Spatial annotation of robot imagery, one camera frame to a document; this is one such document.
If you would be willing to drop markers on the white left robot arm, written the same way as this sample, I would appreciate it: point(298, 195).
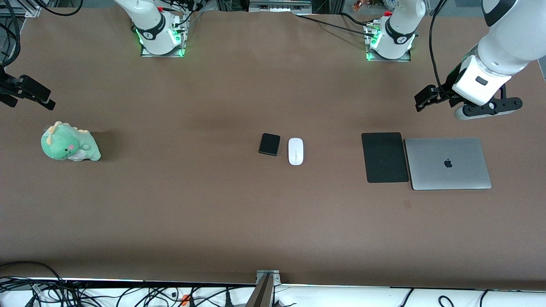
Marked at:
point(512, 42)

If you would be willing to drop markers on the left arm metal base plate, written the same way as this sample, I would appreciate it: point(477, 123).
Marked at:
point(372, 55)

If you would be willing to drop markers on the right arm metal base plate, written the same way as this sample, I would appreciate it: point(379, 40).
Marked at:
point(145, 53)

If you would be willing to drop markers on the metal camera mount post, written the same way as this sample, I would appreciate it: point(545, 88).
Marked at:
point(264, 290)

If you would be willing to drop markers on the green dinosaur plush toy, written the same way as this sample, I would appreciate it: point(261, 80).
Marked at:
point(68, 145)

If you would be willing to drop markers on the silver laptop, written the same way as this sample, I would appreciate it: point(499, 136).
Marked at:
point(448, 164)

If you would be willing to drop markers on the white computer mouse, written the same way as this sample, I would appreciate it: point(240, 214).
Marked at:
point(295, 151)

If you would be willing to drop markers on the black mouse pad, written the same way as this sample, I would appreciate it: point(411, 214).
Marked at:
point(385, 157)

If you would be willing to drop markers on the grey metal frame bracket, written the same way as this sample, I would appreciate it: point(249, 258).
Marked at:
point(279, 5)

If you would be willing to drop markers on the aluminium frame profile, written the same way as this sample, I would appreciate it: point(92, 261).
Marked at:
point(19, 8)

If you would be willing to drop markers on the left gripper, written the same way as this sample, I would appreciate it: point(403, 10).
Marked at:
point(446, 91)

